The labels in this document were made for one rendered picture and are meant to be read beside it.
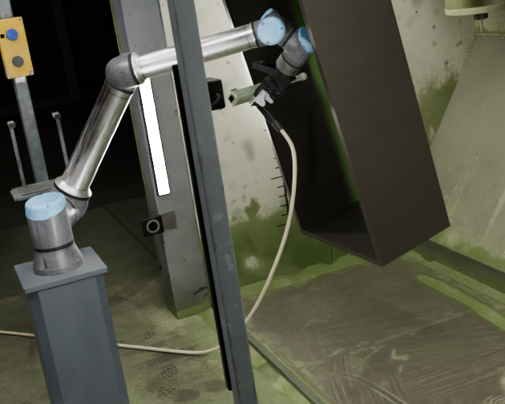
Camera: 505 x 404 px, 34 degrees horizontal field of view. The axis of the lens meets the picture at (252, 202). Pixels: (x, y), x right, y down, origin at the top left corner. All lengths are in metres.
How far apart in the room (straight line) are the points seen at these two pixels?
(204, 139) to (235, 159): 2.14
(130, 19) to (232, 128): 0.71
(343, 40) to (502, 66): 1.59
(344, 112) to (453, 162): 1.48
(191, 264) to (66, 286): 1.10
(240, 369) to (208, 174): 0.50
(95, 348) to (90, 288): 0.24
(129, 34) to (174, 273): 1.16
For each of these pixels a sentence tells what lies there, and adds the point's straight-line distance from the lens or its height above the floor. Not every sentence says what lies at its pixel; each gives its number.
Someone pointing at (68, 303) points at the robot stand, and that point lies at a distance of 3.11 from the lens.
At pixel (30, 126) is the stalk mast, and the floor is 1.06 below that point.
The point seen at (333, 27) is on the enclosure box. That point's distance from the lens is 2.90.
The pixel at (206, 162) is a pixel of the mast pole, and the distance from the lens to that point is 1.88.
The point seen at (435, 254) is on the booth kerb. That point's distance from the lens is 4.25.
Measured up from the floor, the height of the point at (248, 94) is 1.16.
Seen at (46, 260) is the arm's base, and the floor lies 0.70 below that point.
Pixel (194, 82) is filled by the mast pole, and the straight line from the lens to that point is 1.85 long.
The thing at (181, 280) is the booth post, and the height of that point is 0.20.
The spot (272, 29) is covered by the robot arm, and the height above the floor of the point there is 1.41.
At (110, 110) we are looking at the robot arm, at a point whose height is 1.19.
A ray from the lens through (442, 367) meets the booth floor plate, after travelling 3.31.
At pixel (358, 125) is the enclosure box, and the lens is 2.99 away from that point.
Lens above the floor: 1.63
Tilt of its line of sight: 16 degrees down
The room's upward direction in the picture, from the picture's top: 8 degrees counter-clockwise
